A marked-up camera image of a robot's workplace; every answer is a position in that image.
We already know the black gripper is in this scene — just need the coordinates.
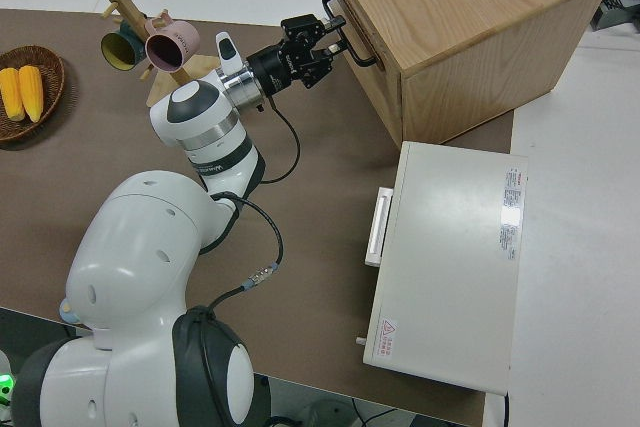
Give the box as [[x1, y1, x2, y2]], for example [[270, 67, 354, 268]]
[[248, 13, 347, 97]]

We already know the wooden drawer with black handle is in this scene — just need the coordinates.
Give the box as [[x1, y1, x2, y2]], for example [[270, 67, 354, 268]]
[[322, 0, 404, 143]]

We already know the wooden drawer cabinet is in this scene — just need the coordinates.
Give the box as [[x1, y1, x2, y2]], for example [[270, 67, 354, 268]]
[[317, 0, 615, 148]]

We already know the wooden mug tree stand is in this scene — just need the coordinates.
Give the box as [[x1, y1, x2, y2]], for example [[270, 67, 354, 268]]
[[99, 0, 224, 108]]

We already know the brown table mat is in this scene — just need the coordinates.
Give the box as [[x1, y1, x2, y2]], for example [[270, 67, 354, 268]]
[[0, 6, 516, 406]]

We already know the pink mug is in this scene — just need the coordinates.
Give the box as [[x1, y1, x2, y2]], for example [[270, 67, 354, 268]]
[[144, 16, 201, 72]]

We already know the teal mug yellow inside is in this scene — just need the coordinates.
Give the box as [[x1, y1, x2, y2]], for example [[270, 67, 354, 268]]
[[99, 21, 149, 72]]

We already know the white toaster oven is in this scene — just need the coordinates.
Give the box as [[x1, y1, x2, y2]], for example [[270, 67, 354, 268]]
[[362, 140, 530, 396]]

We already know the brown wicker basket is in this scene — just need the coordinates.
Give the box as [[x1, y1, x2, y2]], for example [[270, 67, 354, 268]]
[[0, 45, 66, 143]]

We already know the yellow corn cob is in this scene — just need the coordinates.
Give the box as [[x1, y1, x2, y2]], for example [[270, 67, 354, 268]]
[[18, 64, 45, 124], [0, 66, 26, 123]]

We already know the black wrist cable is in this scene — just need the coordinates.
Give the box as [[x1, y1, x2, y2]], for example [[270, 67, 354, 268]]
[[257, 96, 302, 186]]

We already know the black cable with metal connector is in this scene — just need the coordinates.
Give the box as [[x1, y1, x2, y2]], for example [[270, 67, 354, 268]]
[[207, 194, 285, 313]]

